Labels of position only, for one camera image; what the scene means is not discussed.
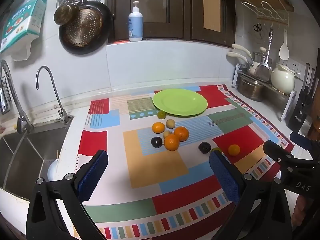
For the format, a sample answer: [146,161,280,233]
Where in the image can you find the small orange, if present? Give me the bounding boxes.
[228,144,241,156]

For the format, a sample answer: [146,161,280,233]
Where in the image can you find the dark plum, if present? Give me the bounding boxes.
[199,141,212,154]
[151,137,163,148]

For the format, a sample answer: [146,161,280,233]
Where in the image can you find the large orange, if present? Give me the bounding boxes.
[164,134,180,151]
[174,126,189,142]

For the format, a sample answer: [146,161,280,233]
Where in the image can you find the tan round fruit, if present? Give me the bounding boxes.
[163,130,172,139]
[166,119,176,129]

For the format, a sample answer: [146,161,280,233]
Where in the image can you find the small orange mandarin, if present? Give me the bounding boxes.
[151,122,165,134]

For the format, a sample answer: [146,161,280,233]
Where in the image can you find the green fruit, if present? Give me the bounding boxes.
[157,111,167,120]

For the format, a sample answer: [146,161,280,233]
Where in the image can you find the yellow-green fruit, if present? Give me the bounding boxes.
[211,147,223,153]

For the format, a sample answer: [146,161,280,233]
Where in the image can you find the person hand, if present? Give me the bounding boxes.
[291,195,309,226]

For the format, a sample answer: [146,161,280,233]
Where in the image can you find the black knife block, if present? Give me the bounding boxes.
[287,63,318,133]

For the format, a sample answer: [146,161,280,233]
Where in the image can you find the metal counter rack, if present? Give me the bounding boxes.
[232,63,296,121]

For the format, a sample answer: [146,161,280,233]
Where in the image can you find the steel sink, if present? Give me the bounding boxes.
[0,121,70,200]

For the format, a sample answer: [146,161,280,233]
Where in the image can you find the cream ceramic kettle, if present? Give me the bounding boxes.
[271,63,297,94]

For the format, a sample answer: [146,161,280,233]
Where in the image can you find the steel stock pot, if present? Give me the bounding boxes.
[238,75,264,102]

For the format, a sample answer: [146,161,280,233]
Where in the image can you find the steel spatula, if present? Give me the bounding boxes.
[255,28,273,82]

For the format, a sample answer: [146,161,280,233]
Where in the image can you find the white rice spoon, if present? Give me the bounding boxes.
[279,29,290,61]

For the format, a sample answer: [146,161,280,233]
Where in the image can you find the small lidded steel pot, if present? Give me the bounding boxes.
[252,47,267,63]

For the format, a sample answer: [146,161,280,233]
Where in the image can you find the large chrome faucet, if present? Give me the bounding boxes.
[1,60,34,134]

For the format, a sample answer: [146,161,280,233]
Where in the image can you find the thin chrome faucet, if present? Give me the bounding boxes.
[35,65,74,125]

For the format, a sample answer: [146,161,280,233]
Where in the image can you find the colourful patterned table mat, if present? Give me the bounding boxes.
[75,85,293,239]

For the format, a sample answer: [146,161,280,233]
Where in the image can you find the green plate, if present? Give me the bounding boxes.
[152,88,208,116]

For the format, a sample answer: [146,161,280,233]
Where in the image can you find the black scissors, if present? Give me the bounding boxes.
[253,23,263,39]

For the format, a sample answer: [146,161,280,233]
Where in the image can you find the black frying pan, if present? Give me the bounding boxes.
[59,0,113,55]

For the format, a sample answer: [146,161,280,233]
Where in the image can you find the green white carton box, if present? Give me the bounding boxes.
[1,0,47,58]

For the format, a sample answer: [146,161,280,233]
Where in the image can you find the blue white pump bottle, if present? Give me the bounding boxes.
[128,1,143,42]

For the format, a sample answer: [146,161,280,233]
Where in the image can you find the small brass saucepan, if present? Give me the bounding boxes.
[54,0,80,26]

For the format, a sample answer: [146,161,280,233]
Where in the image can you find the white wall socket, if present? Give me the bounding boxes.
[284,58,305,80]

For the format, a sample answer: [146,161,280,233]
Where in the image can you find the cream handled pan lower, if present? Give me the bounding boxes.
[227,51,248,64]

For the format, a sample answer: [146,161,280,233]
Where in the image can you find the white wall hook rack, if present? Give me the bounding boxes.
[241,1,289,26]

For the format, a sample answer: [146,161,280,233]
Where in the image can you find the dark wooden window frame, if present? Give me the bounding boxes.
[107,0,236,47]

